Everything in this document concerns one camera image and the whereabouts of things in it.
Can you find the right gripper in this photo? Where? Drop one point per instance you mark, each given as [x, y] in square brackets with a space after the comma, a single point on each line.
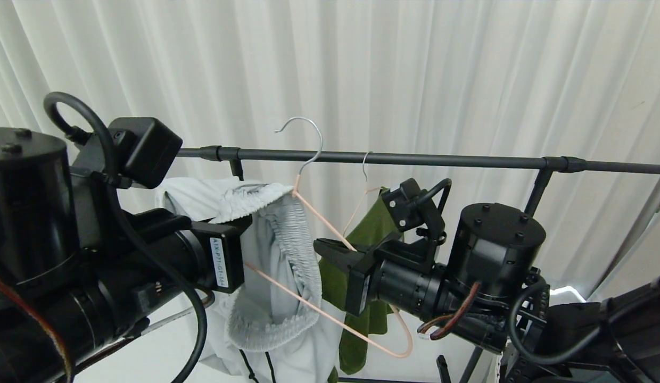
[404, 287]

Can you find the pink clothes hanger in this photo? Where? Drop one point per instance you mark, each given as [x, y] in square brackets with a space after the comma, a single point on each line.
[364, 165]
[319, 218]

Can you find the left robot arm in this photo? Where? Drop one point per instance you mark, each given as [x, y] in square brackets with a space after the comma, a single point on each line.
[26, 213]

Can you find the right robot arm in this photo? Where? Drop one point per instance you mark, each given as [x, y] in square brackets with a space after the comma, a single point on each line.
[495, 250]

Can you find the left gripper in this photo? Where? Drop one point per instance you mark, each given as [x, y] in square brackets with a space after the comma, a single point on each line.
[170, 266]

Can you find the pale grey shorts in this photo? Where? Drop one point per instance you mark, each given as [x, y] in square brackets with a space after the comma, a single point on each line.
[277, 255]

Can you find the white curtain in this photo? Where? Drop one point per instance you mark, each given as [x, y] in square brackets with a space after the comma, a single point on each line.
[362, 69]

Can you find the black clothes rack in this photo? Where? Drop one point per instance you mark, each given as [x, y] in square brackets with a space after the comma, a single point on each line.
[442, 159]

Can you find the green printed shirt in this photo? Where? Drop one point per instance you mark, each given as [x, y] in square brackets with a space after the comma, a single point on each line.
[372, 229]

